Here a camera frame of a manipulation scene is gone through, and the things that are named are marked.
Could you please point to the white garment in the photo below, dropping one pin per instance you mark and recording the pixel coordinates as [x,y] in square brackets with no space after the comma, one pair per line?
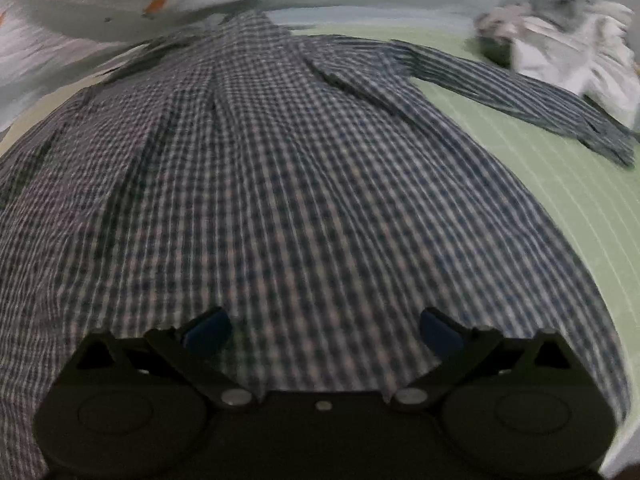
[575,55]

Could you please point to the grey garment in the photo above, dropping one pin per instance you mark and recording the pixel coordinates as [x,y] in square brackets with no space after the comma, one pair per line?
[557,7]

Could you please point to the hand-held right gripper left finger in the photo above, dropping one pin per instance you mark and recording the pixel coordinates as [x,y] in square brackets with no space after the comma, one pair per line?
[207,332]

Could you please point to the blue plaid shirt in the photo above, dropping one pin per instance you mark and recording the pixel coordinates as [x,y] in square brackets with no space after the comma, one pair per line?
[280,185]

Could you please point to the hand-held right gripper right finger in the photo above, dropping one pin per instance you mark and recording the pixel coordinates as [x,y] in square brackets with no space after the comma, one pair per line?
[442,335]

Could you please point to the blue denim garment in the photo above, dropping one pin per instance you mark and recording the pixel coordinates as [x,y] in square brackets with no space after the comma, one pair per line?
[492,50]

